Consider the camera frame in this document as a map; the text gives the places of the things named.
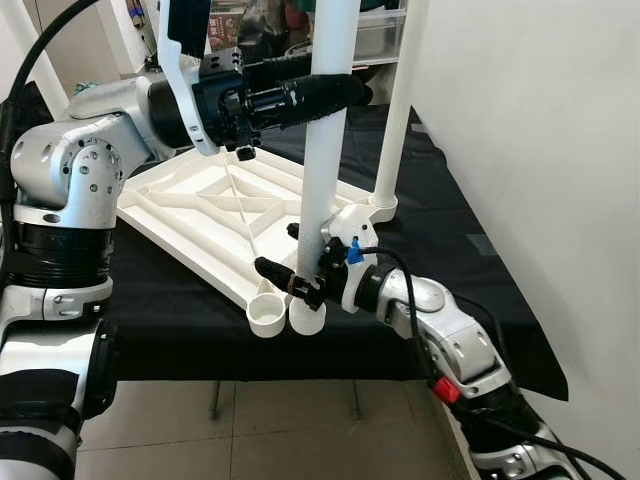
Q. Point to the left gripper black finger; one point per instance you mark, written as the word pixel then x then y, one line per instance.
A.
pixel 280 68
pixel 310 100

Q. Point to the white plastic table top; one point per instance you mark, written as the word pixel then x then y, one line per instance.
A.
pixel 200 215

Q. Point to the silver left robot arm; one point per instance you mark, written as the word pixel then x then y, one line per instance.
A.
pixel 80 170

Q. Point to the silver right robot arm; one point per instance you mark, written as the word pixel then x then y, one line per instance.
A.
pixel 460 335

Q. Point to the black bag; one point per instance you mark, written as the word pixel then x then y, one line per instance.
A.
pixel 265 30

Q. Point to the red printed box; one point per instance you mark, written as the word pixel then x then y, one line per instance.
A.
pixel 226 30

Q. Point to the clear plastic storage box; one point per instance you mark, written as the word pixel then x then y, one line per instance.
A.
pixel 378 35

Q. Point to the grey metal table leg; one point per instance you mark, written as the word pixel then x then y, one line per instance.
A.
pixel 215 400
pixel 355 400

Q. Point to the black tablecloth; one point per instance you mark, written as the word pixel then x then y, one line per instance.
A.
pixel 480 260

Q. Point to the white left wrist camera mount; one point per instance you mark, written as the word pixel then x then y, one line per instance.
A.
pixel 185 100

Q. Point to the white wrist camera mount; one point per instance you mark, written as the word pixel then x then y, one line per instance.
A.
pixel 355 225
pixel 185 100

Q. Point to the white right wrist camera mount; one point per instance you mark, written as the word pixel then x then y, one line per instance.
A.
pixel 355 225

